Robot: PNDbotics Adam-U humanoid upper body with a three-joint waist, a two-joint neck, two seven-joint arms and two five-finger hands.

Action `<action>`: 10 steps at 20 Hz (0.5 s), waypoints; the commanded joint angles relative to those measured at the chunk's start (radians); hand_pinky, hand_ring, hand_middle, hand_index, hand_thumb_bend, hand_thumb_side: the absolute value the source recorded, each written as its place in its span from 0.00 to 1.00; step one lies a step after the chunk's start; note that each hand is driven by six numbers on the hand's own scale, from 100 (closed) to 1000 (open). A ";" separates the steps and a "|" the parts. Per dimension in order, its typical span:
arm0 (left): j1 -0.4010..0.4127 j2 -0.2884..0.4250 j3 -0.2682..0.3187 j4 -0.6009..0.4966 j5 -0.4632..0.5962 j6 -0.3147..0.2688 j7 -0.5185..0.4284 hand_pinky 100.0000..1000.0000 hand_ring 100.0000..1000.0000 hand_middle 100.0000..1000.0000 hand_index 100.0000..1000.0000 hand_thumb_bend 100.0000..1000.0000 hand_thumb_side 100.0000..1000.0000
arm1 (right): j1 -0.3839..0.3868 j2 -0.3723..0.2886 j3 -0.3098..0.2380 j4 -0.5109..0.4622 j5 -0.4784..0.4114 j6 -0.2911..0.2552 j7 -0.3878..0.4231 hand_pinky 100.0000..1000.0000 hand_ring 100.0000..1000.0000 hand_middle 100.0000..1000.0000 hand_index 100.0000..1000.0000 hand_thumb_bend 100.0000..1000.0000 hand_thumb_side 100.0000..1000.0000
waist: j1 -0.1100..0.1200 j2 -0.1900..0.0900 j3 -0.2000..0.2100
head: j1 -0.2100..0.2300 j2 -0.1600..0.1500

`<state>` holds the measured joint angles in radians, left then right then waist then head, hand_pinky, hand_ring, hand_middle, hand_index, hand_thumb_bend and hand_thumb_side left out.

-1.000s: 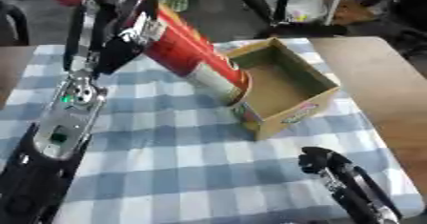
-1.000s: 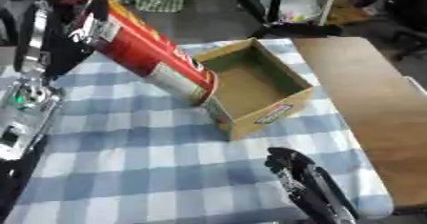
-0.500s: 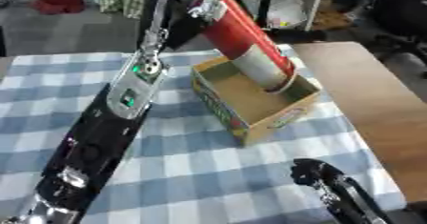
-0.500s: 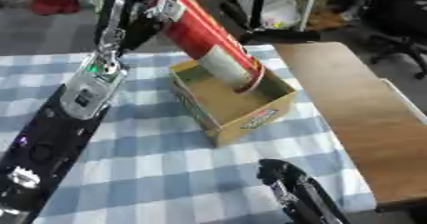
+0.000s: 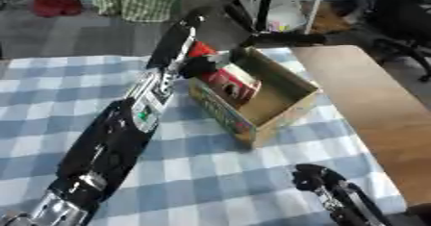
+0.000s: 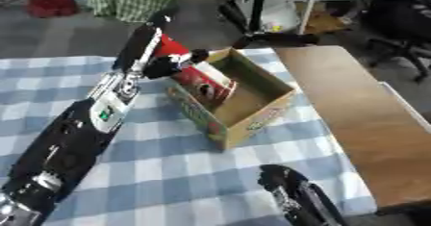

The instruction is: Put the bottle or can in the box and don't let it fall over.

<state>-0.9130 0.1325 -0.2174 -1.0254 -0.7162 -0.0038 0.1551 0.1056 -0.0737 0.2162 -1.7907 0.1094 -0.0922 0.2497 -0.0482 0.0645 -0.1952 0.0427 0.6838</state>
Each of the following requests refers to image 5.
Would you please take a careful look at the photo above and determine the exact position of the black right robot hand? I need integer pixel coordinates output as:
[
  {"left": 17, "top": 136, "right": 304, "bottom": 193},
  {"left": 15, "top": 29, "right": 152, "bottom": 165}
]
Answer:
[{"left": 290, "top": 163, "right": 350, "bottom": 192}]

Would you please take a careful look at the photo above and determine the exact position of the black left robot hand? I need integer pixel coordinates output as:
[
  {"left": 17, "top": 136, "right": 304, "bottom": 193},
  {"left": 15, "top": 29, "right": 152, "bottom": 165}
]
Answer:
[{"left": 144, "top": 10, "right": 233, "bottom": 80}]

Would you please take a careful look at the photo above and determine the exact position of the red bottle with white label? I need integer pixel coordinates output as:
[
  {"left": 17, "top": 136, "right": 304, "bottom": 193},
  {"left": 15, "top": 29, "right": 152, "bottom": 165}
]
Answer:
[{"left": 187, "top": 40, "right": 263, "bottom": 110}]

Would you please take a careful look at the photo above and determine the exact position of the tan cardboard box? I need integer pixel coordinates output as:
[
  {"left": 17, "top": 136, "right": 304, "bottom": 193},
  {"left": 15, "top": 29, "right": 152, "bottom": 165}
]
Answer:
[{"left": 187, "top": 45, "right": 322, "bottom": 150}]

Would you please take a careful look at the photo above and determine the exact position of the white shelf unit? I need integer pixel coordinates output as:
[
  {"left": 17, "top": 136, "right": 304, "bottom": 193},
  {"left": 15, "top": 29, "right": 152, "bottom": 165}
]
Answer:
[{"left": 223, "top": 0, "right": 330, "bottom": 36}]

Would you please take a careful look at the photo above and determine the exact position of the black office chair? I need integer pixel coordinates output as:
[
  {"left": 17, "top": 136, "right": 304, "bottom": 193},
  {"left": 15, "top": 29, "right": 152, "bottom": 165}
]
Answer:
[{"left": 367, "top": 0, "right": 431, "bottom": 84}]

